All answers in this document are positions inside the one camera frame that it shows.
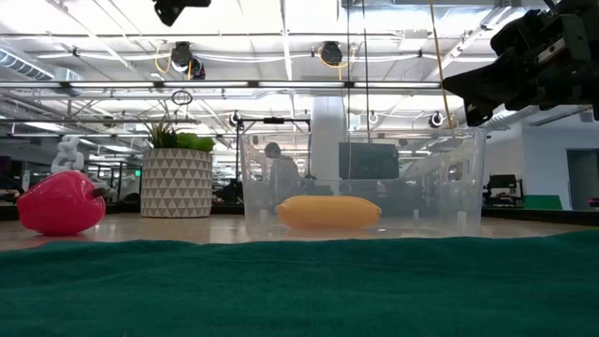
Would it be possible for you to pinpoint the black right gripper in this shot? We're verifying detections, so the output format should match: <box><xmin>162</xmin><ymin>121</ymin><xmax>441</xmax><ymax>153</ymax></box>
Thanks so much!
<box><xmin>442</xmin><ymin>0</ymin><xmax>599</xmax><ymax>126</ymax></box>

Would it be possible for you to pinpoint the yellow toy banana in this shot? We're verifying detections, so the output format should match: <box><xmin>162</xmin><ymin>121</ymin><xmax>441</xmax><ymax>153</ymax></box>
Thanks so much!
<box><xmin>274</xmin><ymin>195</ymin><xmax>383</xmax><ymax>230</ymax></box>

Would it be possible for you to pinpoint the clear plastic tupperware container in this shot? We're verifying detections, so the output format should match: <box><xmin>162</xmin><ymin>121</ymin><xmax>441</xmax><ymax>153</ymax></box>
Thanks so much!
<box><xmin>239</xmin><ymin>128</ymin><xmax>488</xmax><ymax>238</ymax></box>

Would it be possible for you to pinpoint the black equipment cart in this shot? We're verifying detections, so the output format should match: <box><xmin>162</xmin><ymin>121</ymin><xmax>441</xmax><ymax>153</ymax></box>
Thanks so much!
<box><xmin>483</xmin><ymin>173</ymin><xmax>526</xmax><ymax>208</ymax></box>

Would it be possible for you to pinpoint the green board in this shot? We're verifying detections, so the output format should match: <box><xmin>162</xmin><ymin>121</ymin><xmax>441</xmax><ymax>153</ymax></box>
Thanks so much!
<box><xmin>522</xmin><ymin>194</ymin><xmax>563</xmax><ymax>211</ymax></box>

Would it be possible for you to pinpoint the grey door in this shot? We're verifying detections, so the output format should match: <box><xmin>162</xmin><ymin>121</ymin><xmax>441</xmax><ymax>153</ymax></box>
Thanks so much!
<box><xmin>565</xmin><ymin>148</ymin><xmax>599</xmax><ymax>211</ymax></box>

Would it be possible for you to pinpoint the black monitor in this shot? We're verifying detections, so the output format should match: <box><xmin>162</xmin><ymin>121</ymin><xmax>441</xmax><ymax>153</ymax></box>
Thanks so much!
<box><xmin>338</xmin><ymin>141</ymin><xmax>401</xmax><ymax>182</ymax></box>

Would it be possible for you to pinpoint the white structural column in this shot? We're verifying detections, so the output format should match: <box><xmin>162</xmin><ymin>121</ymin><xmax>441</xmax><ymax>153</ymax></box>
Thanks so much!
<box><xmin>310</xmin><ymin>95</ymin><xmax>348</xmax><ymax>182</ymax></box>

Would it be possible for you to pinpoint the person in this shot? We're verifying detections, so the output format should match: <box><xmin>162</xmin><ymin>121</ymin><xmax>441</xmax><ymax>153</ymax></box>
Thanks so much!
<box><xmin>263</xmin><ymin>141</ymin><xmax>301</xmax><ymax>207</ymax></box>

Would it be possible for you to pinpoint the green cloth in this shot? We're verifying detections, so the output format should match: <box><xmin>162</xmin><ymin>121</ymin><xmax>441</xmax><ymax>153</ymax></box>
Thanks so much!
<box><xmin>0</xmin><ymin>229</ymin><xmax>599</xmax><ymax>337</ymax></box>

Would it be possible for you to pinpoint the green artificial plant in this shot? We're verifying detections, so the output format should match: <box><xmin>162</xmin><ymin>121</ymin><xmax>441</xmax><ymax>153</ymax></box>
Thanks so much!
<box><xmin>139</xmin><ymin>116</ymin><xmax>216</xmax><ymax>154</ymax></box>

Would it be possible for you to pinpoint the triangle-patterned planter pot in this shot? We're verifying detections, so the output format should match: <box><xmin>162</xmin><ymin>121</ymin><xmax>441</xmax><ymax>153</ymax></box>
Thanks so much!
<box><xmin>139</xmin><ymin>148</ymin><xmax>214</xmax><ymax>219</ymax></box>

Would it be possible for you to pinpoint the white sculpted figure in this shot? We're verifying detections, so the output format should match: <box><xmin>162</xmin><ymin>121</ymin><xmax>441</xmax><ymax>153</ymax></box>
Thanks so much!
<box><xmin>50</xmin><ymin>135</ymin><xmax>86</xmax><ymax>175</ymax></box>

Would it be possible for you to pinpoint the pink bell pepper toy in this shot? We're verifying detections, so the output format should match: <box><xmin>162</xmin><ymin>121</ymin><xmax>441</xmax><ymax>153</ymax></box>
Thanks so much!
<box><xmin>16</xmin><ymin>169</ymin><xmax>108</xmax><ymax>236</ymax></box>

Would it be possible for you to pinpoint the silver ventilation duct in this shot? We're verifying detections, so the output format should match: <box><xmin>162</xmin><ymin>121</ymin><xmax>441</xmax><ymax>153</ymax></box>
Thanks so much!
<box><xmin>0</xmin><ymin>46</ymin><xmax>84</xmax><ymax>97</ymax></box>
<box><xmin>481</xmin><ymin>108</ymin><xmax>544</xmax><ymax>131</ymax></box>

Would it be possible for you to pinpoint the yellow hanging cable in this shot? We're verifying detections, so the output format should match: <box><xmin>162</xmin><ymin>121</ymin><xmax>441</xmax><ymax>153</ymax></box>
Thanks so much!
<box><xmin>429</xmin><ymin>0</ymin><xmax>455</xmax><ymax>130</ymax></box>

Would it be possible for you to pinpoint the thin black hanging cable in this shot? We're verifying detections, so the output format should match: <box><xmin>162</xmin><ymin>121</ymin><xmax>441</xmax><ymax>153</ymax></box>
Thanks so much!
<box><xmin>361</xmin><ymin>0</ymin><xmax>371</xmax><ymax>141</ymax></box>
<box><xmin>345</xmin><ymin>0</ymin><xmax>351</xmax><ymax>141</ymax></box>

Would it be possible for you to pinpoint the large black cable reel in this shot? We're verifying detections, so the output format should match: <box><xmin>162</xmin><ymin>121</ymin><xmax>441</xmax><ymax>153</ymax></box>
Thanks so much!
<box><xmin>169</xmin><ymin>40</ymin><xmax>207</xmax><ymax>81</ymax></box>
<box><xmin>319</xmin><ymin>40</ymin><xmax>344</xmax><ymax>67</ymax></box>

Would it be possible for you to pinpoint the lit horizontal frame beam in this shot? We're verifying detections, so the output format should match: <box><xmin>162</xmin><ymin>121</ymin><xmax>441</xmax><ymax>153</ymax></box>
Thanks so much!
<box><xmin>0</xmin><ymin>80</ymin><xmax>444</xmax><ymax>91</ymax></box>

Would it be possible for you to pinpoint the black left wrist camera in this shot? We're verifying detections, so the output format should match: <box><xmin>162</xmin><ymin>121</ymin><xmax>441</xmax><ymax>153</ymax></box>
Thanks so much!
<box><xmin>153</xmin><ymin>0</ymin><xmax>212</xmax><ymax>28</ymax></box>

